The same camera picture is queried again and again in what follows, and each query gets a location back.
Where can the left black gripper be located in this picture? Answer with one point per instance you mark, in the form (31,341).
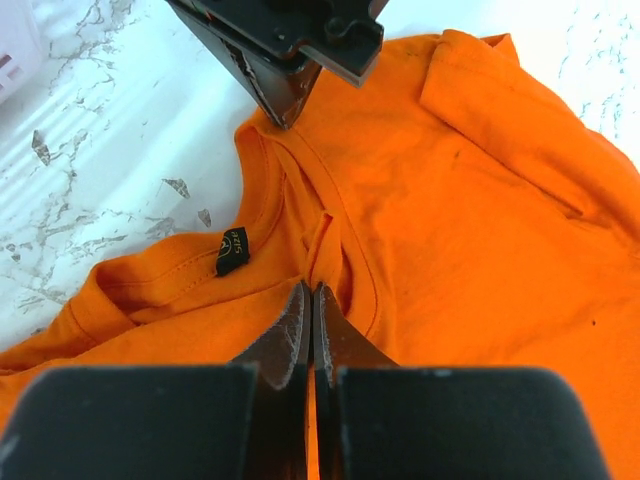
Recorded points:
(276,49)

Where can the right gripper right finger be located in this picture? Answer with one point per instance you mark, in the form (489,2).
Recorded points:
(336,344)

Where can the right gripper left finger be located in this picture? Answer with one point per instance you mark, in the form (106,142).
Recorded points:
(276,447)

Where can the orange t-shirt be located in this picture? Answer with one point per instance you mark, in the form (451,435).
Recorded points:
(458,209)

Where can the white plastic basket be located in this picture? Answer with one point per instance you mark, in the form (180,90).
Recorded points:
(21,53)

